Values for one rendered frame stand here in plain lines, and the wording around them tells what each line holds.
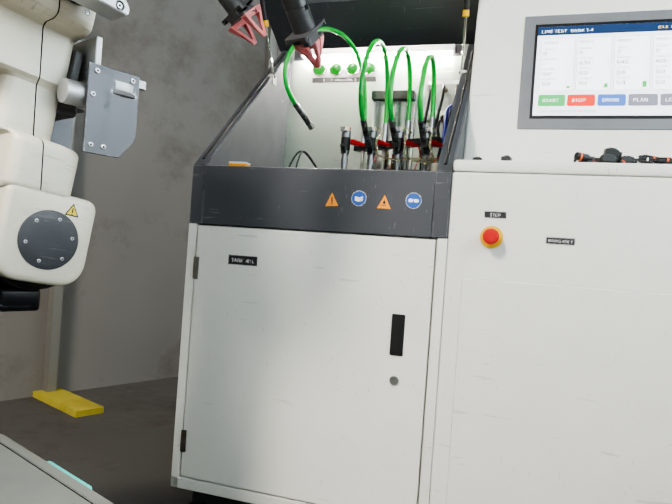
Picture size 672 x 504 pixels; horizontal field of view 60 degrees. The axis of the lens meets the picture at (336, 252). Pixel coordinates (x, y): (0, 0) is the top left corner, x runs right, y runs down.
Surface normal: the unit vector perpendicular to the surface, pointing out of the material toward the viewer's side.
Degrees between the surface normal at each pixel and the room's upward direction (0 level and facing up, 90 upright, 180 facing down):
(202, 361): 90
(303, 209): 90
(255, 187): 90
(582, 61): 76
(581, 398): 90
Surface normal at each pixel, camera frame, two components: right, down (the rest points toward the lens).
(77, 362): 0.77, 0.05
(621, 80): -0.27, -0.25
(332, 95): -0.29, -0.02
